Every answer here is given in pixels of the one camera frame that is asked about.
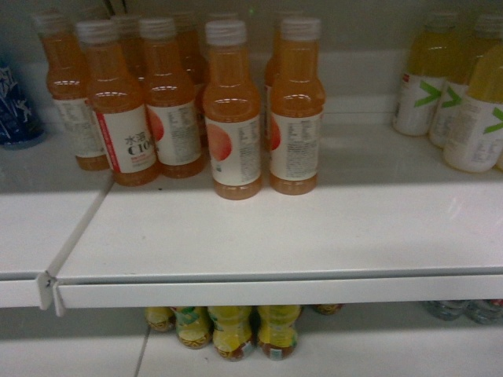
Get peach drink bottle second row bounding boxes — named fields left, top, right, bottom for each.
left=139, top=17, right=204, bottom=178

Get white upper shelf board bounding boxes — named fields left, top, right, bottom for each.
left=53, top=124, right=502, bottom=314

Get yellow drink bottle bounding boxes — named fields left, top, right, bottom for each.
left=428, top=14, right=502, bottom=148
left=443, top=44, right=502, bottom=173
left=393, top=10, right=461, bottom=137

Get water bottle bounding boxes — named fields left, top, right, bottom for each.
left=465, top=299, right=502, bottom=324
left=422, top=300, right=470, bottom=321

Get peach drink bottle front centre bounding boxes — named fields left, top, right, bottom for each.
left=204, top=20, right=262, bottom=200

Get peach drink bottle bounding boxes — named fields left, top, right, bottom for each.
left=270, top=16, right=325, bottom=196
left=204, top=20, right=262, bottom=200
left=31, top=9, right=109, bottom=171

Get peach drink bottle front right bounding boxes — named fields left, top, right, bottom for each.
left=270, top=16, right=325, bottom=196

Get peach drink bottle C100 label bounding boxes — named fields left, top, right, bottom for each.
left=75, top=20, right=160, bottom=186

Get peach drink bottle far left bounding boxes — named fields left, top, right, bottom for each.
left=31, top=9, right=109, bottom=171

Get yellow drink bottle far left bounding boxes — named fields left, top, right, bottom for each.
left=393, top=10, right=461, bottom=137

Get blue sports drink bottle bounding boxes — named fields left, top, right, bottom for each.
left=1, top=60, right=46, bottom=149

